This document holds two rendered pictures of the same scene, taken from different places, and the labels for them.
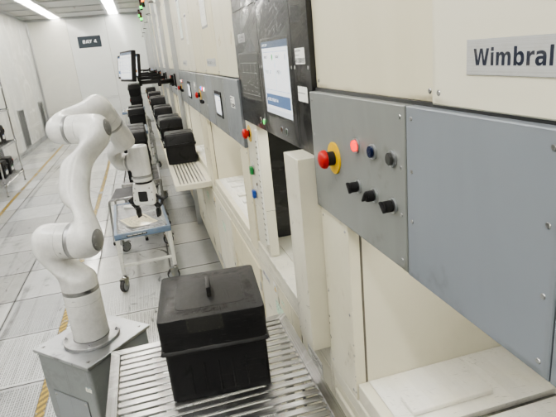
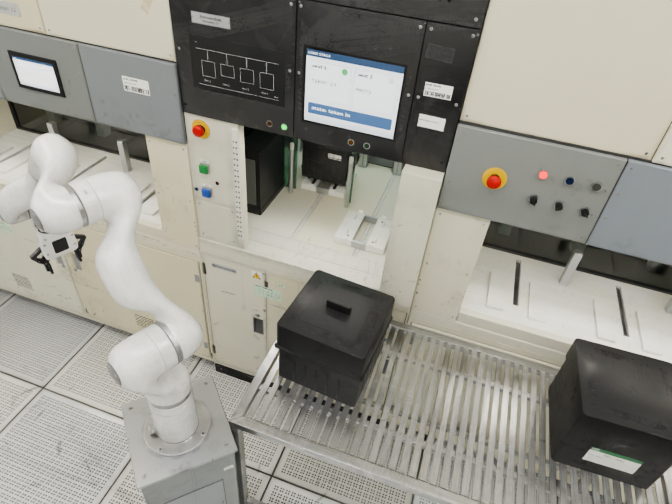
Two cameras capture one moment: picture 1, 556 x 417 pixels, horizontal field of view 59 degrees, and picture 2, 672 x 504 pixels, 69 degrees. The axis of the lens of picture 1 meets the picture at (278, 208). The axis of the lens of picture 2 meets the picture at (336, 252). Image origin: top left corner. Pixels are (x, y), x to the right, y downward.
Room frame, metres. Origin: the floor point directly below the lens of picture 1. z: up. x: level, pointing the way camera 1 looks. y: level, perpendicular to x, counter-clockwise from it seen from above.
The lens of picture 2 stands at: (0.82, 1.17, 2.12)
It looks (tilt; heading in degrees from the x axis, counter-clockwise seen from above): 40 degrees down; 299
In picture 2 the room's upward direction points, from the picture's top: 6 degrees clockwise
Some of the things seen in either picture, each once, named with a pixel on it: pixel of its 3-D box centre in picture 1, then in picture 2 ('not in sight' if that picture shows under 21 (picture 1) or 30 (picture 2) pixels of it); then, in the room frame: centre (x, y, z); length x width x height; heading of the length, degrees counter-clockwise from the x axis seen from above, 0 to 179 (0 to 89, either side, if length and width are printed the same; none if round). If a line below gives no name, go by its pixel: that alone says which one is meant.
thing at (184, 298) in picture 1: (210, 301); (337, 317); (1.30, 0.22, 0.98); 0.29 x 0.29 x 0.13; 8
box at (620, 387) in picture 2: not in sight; (611, 412); (0.48, -0.02, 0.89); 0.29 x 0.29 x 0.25; 15
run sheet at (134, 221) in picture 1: (138, 219); not in sight; (3.79, 1.12, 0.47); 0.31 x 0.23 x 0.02; 35
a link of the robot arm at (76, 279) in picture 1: (64, 257); (151, 369); (1.55, 0.73, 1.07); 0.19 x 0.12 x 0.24; 79
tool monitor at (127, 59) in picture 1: (146, 69); not in sight; (4.80, 1.08, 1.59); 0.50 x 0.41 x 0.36; 104
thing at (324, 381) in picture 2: (216, 340); (334, 344); (1.30, 0.22, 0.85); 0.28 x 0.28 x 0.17; 8
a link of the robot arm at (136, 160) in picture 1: (138, 160); not in sight; (2.13, 0.58, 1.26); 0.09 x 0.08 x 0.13; 79
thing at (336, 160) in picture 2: not in sight; (332, 147); (1.84, -0.58, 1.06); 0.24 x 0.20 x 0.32; 14
